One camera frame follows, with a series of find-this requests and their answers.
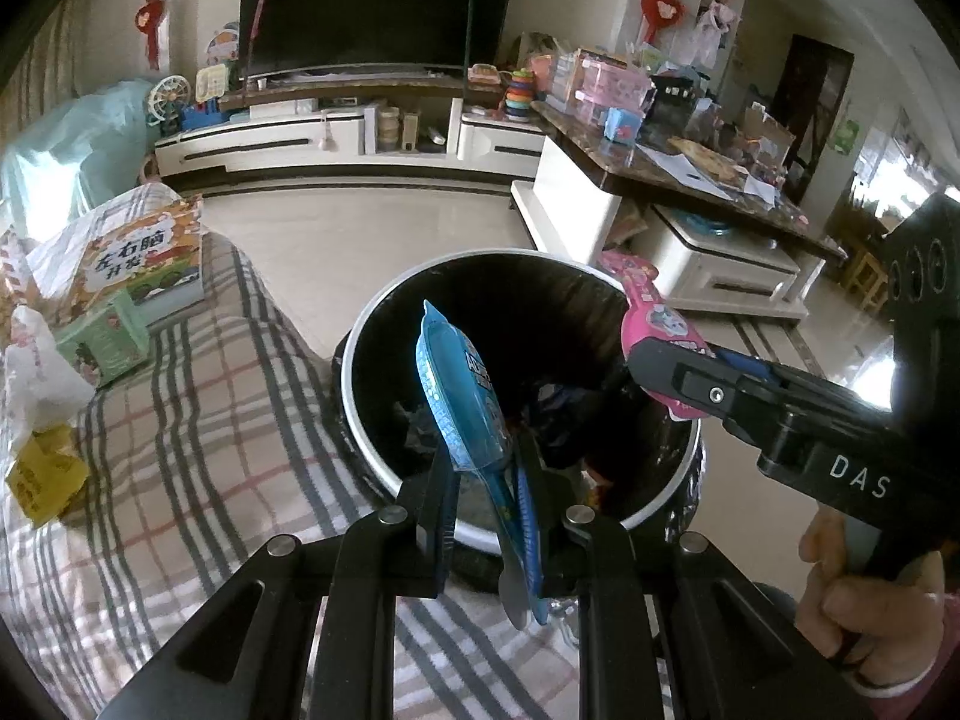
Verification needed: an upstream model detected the cluttered coffee table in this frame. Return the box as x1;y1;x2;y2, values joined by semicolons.
510;99;850;322

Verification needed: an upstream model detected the ferris wheel toy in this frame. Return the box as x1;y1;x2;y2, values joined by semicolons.
146;75;190;137

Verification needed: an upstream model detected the person's right forearm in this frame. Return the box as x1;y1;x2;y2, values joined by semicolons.
851;649;960;720

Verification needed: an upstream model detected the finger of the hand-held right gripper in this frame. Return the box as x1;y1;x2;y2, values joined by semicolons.
626;337;786;458
711;349;827;392

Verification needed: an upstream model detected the pink cartoon blister pack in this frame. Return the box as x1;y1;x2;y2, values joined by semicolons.
598;251;721;422

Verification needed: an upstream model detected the green cardboard box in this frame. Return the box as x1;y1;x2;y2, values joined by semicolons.
54;291;152;391

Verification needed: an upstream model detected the pink plastic box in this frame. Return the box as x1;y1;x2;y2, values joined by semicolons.
572;51;655;122

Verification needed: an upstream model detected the white red plastic bag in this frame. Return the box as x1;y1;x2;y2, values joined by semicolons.
0;304;97;455

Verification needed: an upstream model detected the teal plastic cover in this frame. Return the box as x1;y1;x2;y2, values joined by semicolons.
0;79;160;245

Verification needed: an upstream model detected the person's right hand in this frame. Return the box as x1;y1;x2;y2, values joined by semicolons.
795;510;946;689

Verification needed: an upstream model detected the colourful children's book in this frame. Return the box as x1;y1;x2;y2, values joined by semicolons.
26;193;206;317

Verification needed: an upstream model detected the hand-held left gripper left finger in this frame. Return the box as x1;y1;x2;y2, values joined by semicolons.
105;446;462;720

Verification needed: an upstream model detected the stacking ring toy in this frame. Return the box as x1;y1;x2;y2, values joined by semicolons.
501;69;535;119

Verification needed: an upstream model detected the light blue blister pack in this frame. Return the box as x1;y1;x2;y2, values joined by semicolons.
415;300;552;629

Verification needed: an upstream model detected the wooden stool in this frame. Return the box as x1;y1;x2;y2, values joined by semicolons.
838;238;895;317

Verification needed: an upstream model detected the black television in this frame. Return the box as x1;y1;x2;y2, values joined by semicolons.
238;0;523;85

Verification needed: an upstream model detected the white television cabinet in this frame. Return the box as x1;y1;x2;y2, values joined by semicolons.
154;71;550;182

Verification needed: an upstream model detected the black round trash can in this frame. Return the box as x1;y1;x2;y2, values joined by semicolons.
334;247;706;601

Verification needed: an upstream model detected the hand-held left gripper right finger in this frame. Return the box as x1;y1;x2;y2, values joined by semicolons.
517;435;875;720

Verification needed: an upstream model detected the yellow packet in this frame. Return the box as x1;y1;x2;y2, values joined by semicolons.
6;424;92;530

